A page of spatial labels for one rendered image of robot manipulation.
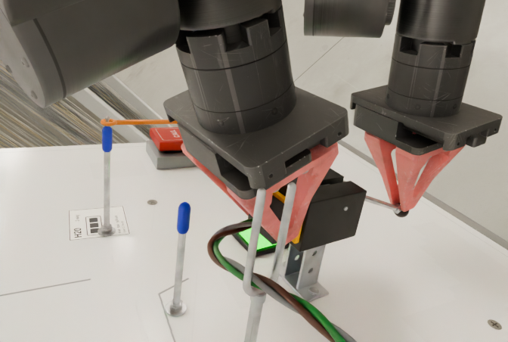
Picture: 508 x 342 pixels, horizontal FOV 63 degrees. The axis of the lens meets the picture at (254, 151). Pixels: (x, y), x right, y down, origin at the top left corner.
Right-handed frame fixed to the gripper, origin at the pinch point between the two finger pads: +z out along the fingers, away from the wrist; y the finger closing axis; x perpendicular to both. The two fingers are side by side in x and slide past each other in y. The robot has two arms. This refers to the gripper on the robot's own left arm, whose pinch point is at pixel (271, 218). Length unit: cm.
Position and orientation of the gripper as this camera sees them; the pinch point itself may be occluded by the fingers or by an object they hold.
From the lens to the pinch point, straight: 29.4
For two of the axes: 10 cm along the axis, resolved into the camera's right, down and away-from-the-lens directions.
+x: 8.0, -4.6, 3.8
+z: 1.8, 8.0, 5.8
